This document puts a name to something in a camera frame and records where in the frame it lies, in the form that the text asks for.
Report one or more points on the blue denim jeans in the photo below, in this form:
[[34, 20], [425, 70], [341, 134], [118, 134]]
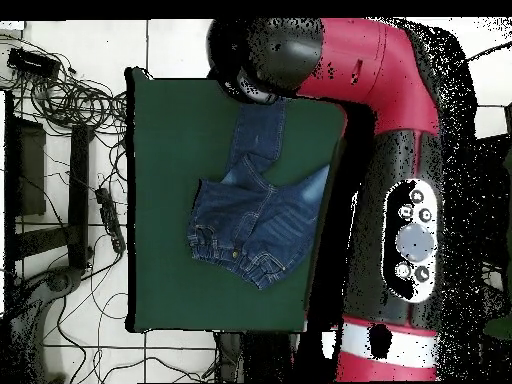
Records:
[[248, 224]]

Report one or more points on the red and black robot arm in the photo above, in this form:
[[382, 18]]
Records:
[[360, 60]]

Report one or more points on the black flat device box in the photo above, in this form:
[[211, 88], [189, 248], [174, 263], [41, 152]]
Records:
[[32, 63]]

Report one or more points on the dark green table cloth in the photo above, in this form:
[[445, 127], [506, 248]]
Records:
[[172, 160]]

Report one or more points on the black power strip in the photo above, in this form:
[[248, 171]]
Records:
[[110, 218]]

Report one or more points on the dark grey stand base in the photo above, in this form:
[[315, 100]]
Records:
[[64, 280]]

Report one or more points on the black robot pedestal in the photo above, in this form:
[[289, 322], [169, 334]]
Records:
[[230, 354]]

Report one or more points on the black metal frame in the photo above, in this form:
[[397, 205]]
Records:
[[78, 180]]

